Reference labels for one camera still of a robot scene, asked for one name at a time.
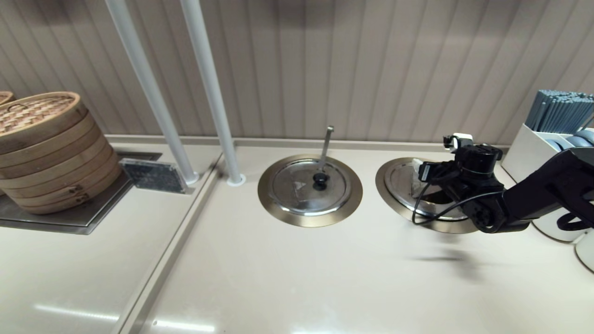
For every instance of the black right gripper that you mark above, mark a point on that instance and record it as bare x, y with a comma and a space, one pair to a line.
473, 171

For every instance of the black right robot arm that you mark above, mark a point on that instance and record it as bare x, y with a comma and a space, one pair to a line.
547, 190

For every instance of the woven bamboo steamer lid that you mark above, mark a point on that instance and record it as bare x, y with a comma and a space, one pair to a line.
41, 117

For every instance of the white cutlery holder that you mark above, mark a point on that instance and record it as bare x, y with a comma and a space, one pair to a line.
519, 157

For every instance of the white ceramic jar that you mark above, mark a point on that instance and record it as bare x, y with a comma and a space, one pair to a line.
557, 234
587, 254

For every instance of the grey chopsticks bundle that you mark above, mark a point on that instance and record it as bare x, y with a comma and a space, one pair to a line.
561, 111

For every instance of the white round base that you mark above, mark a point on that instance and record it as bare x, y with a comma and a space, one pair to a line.
211, 93

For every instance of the dark acrylic label sign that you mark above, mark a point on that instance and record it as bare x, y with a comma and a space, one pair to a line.
155, 176

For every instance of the white metal pole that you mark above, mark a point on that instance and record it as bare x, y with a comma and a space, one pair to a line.
151, 93

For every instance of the recessed steel tray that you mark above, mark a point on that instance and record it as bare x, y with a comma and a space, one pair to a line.
69, 223

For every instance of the bamboo steamer basket stack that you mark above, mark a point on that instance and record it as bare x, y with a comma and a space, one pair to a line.
65, 181

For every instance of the bamboo steamer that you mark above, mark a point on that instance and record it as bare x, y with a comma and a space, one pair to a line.
5, 97

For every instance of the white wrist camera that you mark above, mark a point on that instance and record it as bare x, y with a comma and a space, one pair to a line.
463, 140

